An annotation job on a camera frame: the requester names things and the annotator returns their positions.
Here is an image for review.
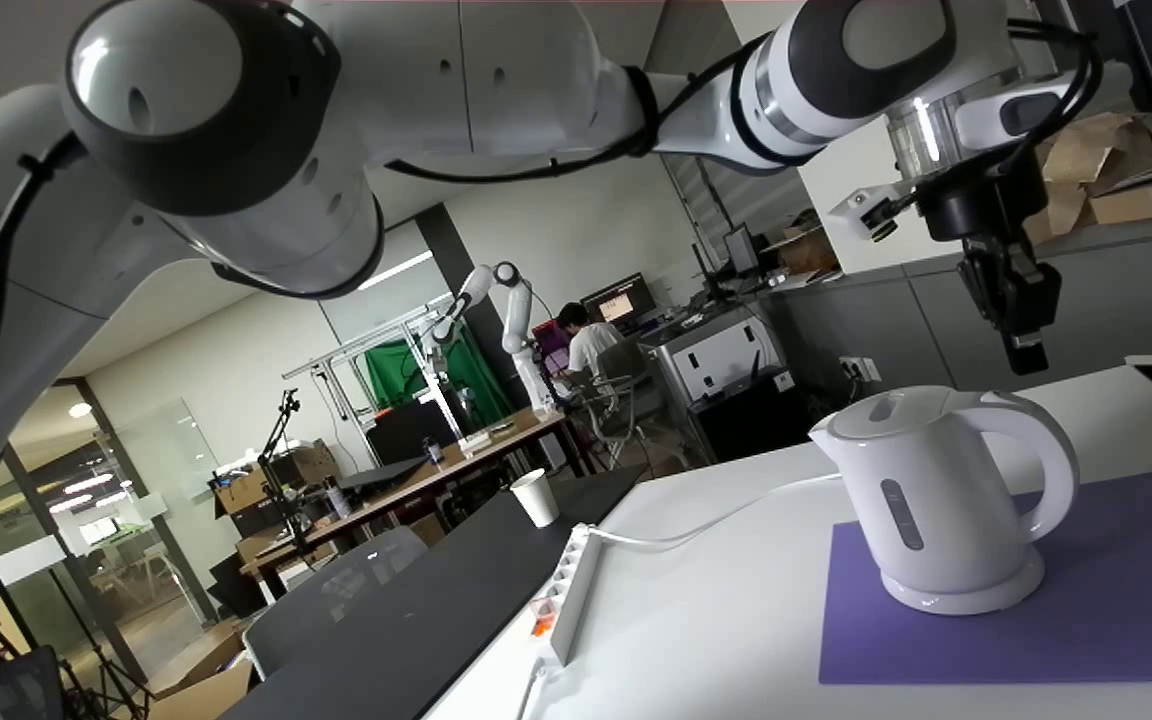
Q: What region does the white power strip orange switch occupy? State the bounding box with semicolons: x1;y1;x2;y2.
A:
526;520;606;671

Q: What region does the wooden work table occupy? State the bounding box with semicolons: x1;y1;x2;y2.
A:
237;409;570;608

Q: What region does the white wall outlet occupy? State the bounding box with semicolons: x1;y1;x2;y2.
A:
834;351;889;391

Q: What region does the green cloth screen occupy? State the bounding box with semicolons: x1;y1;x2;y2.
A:
354;324;515;421

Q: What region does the grey chair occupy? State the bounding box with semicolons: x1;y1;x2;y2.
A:
240;526;431;686

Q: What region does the white kettle power cable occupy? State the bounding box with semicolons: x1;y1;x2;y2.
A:
587;467;847;556

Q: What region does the seated person white shirt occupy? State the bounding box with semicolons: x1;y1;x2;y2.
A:
554;298;647;391

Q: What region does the black computer monitor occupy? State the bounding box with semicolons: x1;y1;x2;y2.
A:
593;271;647;329

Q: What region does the white power strip cord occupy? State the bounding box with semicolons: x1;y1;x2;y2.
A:
507;655;554;720

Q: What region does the white paper cup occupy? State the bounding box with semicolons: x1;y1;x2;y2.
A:
507;466;565;532

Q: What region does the white electric kettle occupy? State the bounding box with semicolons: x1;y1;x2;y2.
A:
809;383;1084;620

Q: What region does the large open cardboard box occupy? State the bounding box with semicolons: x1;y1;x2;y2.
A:
1019;105;1152;251

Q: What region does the brown cardboard box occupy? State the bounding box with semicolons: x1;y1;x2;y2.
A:
143;649;259;720

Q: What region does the white cabinet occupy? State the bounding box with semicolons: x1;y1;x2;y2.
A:
652;308;797;414

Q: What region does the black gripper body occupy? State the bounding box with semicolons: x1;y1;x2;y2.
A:
915;164;1049;278

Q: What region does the purple rectangular mat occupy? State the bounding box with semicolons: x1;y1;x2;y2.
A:
816;467;1152;693

